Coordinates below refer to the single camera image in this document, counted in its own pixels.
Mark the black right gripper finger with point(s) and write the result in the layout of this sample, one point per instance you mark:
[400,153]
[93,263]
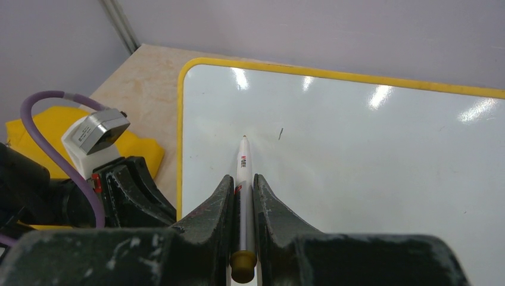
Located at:
[293,252]

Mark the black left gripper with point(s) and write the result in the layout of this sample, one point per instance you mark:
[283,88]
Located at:
[192,251]

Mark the white marker pen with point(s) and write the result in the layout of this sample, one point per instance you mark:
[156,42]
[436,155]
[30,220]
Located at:
[243,258]

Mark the white whiteboard yellow rim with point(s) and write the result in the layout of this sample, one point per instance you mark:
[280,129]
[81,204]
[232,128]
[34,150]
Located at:
[353,153]

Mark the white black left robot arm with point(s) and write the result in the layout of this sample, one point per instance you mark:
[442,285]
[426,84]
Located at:
[31,198]

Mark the yellow folded cloth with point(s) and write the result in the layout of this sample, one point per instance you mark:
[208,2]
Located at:
[40,141]

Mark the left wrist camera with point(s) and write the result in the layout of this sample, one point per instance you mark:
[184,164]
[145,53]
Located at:
[90,141]

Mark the aluminium frame post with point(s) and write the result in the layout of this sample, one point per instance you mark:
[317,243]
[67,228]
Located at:
[120,22]

